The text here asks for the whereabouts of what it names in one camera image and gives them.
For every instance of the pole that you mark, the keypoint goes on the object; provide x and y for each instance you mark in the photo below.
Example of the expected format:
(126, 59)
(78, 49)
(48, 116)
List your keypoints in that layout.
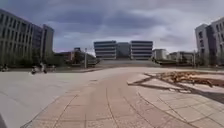
(85, 58)

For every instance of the low brown building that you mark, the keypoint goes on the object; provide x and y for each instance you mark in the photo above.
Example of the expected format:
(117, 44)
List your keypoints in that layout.
(73, 56)

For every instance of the low pale building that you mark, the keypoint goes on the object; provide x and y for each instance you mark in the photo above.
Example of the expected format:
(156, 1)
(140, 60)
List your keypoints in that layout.
(173, 56)

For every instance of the pale concrete slab plaza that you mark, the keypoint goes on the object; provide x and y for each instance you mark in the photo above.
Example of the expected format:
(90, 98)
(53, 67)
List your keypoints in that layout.
(100, 100)

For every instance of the heap of brown rubble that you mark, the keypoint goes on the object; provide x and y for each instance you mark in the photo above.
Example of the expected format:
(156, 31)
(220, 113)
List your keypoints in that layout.
(186, 77)

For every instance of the group of people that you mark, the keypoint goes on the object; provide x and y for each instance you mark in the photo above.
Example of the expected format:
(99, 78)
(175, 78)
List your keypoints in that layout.
(39, 68)

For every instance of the wide glass-fronted building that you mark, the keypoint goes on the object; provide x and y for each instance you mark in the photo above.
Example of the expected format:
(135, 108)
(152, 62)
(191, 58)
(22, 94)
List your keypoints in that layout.
(122, 50)

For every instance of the wide flight of steps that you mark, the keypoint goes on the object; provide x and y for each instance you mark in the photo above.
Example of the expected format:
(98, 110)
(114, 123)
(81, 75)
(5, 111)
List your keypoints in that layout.
(125, 63)

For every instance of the building with window rows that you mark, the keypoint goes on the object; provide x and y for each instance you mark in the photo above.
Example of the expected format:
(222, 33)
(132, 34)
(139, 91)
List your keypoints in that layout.
(20, 38)

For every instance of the white building with windows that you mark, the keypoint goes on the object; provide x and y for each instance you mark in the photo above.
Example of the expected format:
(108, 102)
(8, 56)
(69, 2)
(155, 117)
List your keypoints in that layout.
(211, 41)

